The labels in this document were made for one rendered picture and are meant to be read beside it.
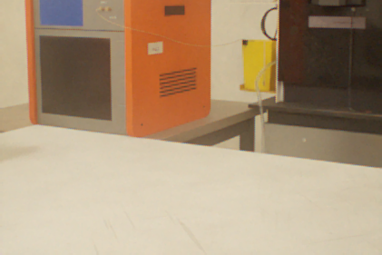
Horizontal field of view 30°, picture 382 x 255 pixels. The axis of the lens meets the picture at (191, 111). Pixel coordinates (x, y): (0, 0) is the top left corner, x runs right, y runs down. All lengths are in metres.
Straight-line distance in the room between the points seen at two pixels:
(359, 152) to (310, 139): 0.16
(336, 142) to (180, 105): 0.49
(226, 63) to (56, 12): 1.80
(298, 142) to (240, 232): 1.62
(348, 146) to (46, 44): 0.93
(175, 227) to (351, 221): 0.15
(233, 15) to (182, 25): 1.60
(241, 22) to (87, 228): 3.03
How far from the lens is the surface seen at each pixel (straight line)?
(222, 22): 3.64
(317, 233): 0.60
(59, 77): 1.98
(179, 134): 1.93
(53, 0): 1.98
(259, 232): 0.60
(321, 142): 2.18
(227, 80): 3.65
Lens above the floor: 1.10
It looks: 10 degrees down
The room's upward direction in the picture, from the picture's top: straight up
